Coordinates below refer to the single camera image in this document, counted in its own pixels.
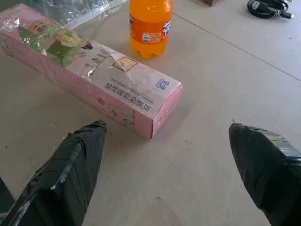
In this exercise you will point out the pink zipper bag box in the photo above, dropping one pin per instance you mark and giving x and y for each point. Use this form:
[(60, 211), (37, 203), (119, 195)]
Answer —
[(91, 77)]

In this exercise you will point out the orange soda bottle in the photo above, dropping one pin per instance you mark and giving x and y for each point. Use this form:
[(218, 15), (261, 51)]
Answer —
[(149, 27)]

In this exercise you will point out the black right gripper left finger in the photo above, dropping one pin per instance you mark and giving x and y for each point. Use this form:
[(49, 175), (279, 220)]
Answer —
[(63, 179)]

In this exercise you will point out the clear plastic bag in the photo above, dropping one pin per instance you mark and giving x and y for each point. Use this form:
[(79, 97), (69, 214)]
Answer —
[(77, 10)]

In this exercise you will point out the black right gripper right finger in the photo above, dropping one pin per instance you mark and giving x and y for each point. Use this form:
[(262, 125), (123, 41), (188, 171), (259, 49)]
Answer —
[(265, 169)]

